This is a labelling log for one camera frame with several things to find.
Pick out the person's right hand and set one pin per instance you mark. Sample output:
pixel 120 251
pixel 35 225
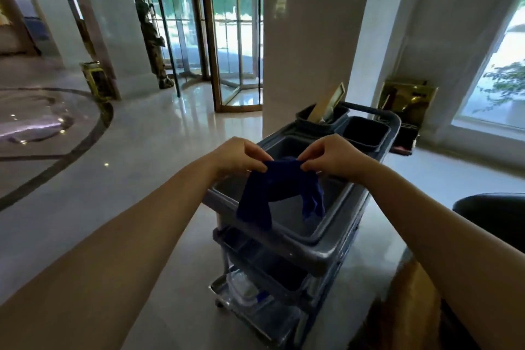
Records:
pixel 340 157

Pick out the person's left hand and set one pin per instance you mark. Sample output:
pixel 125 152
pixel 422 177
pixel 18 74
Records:
pixel 233 157

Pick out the person's right thumb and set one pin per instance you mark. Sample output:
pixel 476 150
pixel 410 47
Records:
pixel 313 166

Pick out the person's left thumb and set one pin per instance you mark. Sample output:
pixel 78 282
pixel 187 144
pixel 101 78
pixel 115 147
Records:
pixel 262 166

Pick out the dark blue cloth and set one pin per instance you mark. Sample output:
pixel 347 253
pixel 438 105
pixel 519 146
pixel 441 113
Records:
pixel 277 187

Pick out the person's left forearm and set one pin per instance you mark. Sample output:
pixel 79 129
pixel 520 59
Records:
pixel 102 255

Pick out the person's right forearm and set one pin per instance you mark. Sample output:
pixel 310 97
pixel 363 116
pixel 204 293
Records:
pixel 451 251

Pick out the grey plastic tub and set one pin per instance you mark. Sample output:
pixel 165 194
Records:
pixel 295 202

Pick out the black square bucket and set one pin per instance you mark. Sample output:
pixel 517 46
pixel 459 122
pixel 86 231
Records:
pixel 322 118
pixel 363 132

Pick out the grey plastic cleaning cart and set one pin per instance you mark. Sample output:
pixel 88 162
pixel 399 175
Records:
pixel 295 214

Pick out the gold metal stand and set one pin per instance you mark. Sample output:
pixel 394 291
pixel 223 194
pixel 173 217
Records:
pixel 406 110

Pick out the clear plastic container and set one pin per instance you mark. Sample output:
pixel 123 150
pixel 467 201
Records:
pixel 244 286

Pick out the glass revolving door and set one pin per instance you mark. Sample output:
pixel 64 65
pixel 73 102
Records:
pixel 213 29

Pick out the dark bronze statue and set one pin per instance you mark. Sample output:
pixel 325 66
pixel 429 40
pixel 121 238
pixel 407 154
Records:
pixel 152 42

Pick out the gold trash bin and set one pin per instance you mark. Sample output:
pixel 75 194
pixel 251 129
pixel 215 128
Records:
pixel 96 80

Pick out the black round chair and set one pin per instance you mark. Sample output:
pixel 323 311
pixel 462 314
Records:
pixel 494 216

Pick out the green outdoor plant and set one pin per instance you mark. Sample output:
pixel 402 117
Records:
pixel 502 85

